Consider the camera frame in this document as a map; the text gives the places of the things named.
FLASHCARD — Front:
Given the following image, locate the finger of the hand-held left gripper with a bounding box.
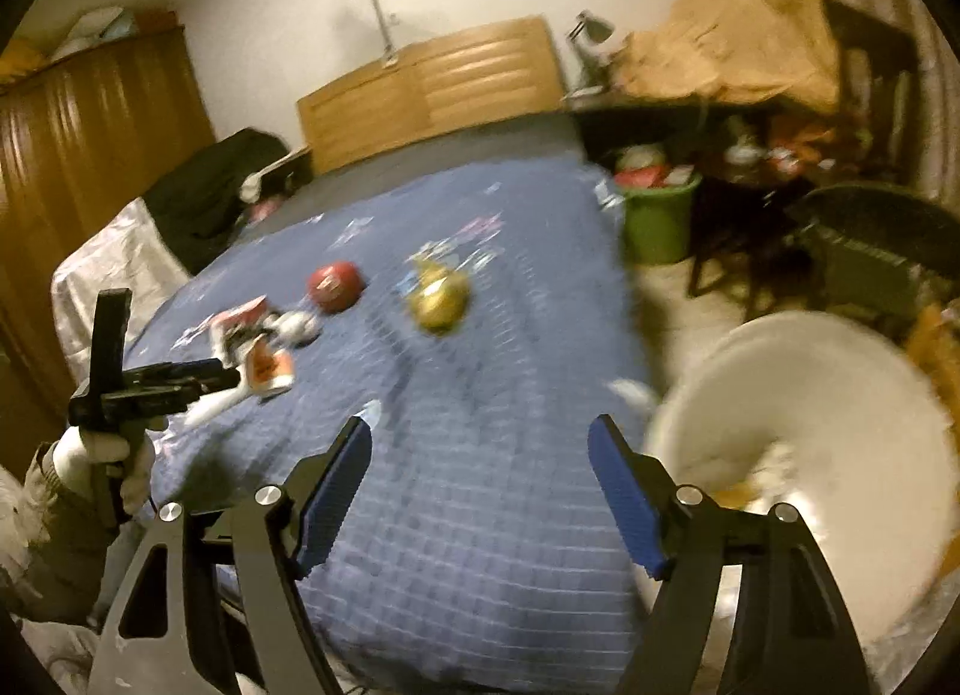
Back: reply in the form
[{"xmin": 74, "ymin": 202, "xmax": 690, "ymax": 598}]
[
  {"xmin": 90, "ymin": 288, "xmax": 134, "ymax": 396},
  {"xmin": 124, "ymin": 359, "xmax": 242, "ymax": 403}
]

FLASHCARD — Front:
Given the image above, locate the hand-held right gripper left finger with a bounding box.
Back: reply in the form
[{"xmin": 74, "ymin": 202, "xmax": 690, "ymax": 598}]
[{"xmin": 88, "ymin": 416, "xmax": 374, "ymax": 695}]

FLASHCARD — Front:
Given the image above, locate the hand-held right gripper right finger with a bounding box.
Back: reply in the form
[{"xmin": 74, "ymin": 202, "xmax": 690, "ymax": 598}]
[{"xmin": 587, "ymin": 414, "xmax": 871, "ymax": 695}]

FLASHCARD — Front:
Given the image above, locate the white plastic wrapper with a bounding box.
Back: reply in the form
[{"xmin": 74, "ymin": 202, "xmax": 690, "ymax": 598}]
[{"xmin": 184, "ymin": 380, "xmax": 252, "ymax": 430}]

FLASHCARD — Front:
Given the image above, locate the red and white packet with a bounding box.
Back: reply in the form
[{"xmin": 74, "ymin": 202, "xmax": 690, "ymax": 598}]
[{"xmin": 244, "ymin": 335, "xmax": 297, "ymax": 400}]

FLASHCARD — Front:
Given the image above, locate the white tissue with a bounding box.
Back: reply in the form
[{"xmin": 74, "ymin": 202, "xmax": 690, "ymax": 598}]
[{"xmin": 274, "ymin": 311, "xmax": 322, "ymax": 349}]

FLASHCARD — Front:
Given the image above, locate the white plastic bucket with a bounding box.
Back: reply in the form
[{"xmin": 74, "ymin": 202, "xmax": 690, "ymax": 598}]
[{"xmin": 645, "ymin": 312, "xmax": 950, "ymax": 695}]

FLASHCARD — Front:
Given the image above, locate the person's left forearm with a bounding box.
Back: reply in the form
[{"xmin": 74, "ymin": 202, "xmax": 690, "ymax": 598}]
[{"xmin": 22, "ymin": 440, "xmax": 132, "ymax": 625}]

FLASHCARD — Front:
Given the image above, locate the person's left hand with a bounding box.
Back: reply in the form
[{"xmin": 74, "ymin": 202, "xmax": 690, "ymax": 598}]
[{"xmin": 54, "ymin": 419, "xmax": 170, "ymax": 516}]

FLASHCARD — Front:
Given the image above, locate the red paper box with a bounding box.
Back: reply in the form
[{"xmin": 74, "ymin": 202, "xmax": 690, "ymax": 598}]
[{"xmin": 208, "ymin": 295, "xmax": 271, "ymax": 336}]

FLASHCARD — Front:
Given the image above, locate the silver satin cloth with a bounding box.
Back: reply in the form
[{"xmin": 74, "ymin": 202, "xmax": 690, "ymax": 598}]
[{"xmin": 51, "ymin": 198, "xmax": 192, "ymax": 385}]

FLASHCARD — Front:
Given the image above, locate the blue checked star blanket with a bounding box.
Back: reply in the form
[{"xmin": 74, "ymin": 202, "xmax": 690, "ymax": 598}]
[{"xmin": 124, "ymin": 158, "xmax": 676, "ymax": 692}]

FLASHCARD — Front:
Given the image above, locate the black clothing pile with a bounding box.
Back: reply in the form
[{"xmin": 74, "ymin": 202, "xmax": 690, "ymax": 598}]
[{"xmin": 142, "ymin": 128, "xmax": 293, "ymax": 276}]

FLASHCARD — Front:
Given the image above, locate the red apple-shaped box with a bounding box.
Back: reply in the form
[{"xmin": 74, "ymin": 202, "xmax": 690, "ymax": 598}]
[{"xmin": 306, "ymin": 261, "xmax": 368, "ymax": 312}]

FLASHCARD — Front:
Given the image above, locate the brown wooden wardrobe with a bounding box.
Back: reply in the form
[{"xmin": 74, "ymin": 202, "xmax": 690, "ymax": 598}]
[{"xmin": 0, "ymin": 26, "xmax": 218, "ymax": 418}]

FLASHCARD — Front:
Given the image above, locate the yellow bread packet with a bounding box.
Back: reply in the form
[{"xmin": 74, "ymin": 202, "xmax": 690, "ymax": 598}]
[{"xmin": 401, "ymin": 263, "xmax": 475, "ymax": 334}]

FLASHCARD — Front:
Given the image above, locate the green plastic bin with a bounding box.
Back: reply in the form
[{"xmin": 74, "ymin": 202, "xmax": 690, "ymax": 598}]
[{"xmin": 613, "ymin": 147, "xmax": 704, "ymax": 265}]

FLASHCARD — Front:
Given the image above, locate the orange plastic bag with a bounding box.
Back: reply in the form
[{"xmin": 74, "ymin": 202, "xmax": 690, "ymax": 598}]
[{"xmin": 0, "ymin": 38, "xmax": 46, "ymax": 85}]

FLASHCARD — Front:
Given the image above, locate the white plastic bag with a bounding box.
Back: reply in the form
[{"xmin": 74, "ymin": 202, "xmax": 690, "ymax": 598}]
[{"xmin": 49, "ymin": 6, "xmax": 140, "ymax": 62}]

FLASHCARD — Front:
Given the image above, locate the dark wicker chair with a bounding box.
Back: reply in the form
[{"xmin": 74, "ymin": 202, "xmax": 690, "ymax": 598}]
[{"xmin": 784, "ymin": 183, "xmax": 960, "ymax": 336}]

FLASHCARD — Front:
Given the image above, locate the round dark wooden stool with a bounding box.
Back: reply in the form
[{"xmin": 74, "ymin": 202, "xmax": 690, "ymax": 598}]
[{"xmin": 686, "ymin": 140, "xmax": 826, "ymax": 321}]

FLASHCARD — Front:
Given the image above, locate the dark grey mattress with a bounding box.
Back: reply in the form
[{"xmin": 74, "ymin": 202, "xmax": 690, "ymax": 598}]
[{"xmin": 247, "ymin": 111, "xmax": 593, "ymax": 246}]

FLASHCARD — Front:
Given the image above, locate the dark wooden desk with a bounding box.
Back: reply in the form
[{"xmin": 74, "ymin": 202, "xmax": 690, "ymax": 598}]
[{"xmin": 566, "ymin": 91, "xmax": 788, "ymax": 156}]

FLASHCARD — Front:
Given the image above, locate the wooden bed headboard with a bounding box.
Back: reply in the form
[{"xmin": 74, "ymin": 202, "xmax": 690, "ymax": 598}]
[{"xmin": 296, "ymin": 16, "xmax": 563, "ymax": 175}]

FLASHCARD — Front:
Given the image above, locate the orange cover cloth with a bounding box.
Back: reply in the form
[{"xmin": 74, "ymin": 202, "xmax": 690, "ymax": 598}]
[{"xmin": 622, "ymin": 0, "xmax": 841, "ymax": 112}]

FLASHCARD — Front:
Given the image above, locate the black desk lamp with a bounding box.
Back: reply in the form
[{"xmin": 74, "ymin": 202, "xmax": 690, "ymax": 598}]
[{"xmin": 566, "ymin": 11, "xmax": 617, "ymax": 100}]

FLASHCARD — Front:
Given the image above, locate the dark wooden chair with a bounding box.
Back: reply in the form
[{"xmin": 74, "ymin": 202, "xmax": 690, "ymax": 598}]
[{"xmin": 821, "ymin": 0, "xmax": 920, "ymax": 186}]

